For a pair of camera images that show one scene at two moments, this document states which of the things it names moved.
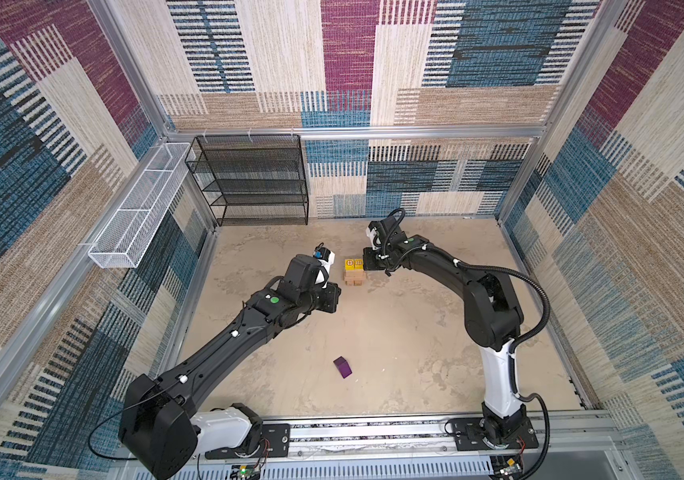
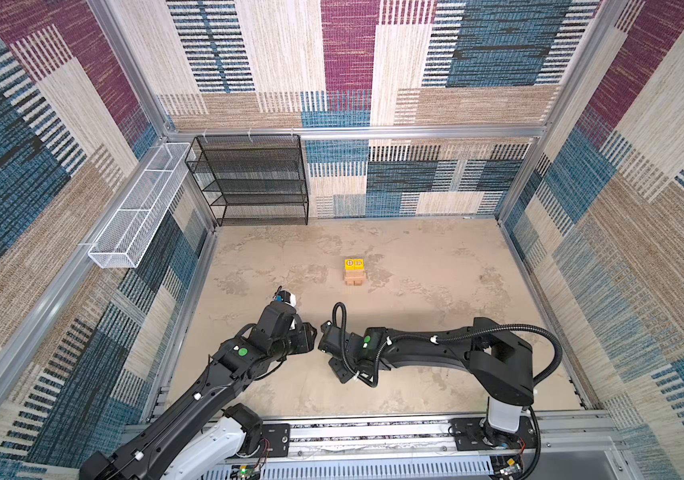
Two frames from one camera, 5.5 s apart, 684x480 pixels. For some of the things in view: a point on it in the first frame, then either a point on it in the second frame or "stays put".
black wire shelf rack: [252, 179] stays put
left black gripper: [331, 294] -> [305, 339]
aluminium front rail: [579, 449] stays put
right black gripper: [368, 260] -> [342, 374]
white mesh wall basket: [129, 234] stays put
